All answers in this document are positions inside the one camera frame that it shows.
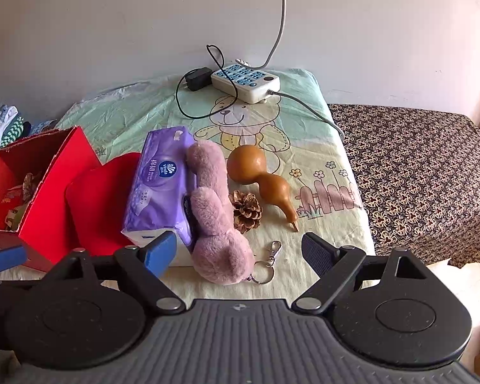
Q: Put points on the red cardboard box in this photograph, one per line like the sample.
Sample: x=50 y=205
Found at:
x=64 y=192

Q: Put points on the brown dried gourd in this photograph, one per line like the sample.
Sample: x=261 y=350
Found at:
x=244 y=164

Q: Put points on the brown patterned cloth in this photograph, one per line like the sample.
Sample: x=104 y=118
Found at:
x=416 y=176

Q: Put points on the white power strip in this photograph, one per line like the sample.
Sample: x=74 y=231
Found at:
x=244 y=84

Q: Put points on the brown pine cone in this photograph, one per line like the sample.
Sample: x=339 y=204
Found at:
x=248 y=212
x=30 y=184

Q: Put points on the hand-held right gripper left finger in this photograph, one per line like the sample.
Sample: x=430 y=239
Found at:
x=160 y=252

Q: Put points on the black power adapter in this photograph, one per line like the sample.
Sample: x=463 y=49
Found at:
x=198 y=79
x=176 y=95

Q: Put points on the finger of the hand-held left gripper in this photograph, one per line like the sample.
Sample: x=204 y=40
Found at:
x=6 y=258

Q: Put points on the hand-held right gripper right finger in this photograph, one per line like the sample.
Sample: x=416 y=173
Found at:
x=318 y=256

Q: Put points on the purple tissue pack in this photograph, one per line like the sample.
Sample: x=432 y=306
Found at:
x=160 y=184

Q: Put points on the pile of folded clothes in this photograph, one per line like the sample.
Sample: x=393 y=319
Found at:
x=4 y=124

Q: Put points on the red plush heart pillow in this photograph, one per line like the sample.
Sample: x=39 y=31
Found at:
x=100 y=200

